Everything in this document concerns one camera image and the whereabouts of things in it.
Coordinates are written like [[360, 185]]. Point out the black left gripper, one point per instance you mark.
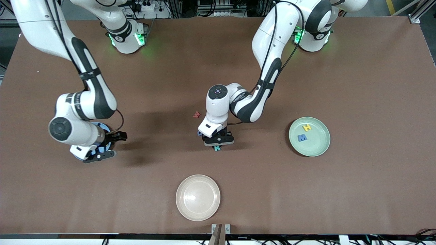
[[222, 133]]

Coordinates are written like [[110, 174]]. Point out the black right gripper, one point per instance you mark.
[[112, 138]]

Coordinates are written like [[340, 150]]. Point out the blue foam letter M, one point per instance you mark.
[[302, 137]]

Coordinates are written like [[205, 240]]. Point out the yellow foam letter H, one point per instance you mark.
[[307, 128]]

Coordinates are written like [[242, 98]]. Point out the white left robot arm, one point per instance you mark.
[[269, 37]]

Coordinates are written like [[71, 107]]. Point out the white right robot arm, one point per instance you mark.
[[37, 30]]

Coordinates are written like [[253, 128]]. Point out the blue plate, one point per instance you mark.
[[101, 126]]

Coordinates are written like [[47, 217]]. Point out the beige plate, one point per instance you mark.
[[198, 198]]

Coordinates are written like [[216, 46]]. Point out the green plate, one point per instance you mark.
[[316, 146]]

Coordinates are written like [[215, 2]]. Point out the grey equipment rack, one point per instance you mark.
[[218, 5]]

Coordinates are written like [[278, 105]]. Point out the white power strip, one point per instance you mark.
[[144, 6]]

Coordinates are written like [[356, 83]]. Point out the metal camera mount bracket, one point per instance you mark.
[[220, 233]]

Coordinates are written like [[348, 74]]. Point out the aluminium frame profile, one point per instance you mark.
[[414, 19]]

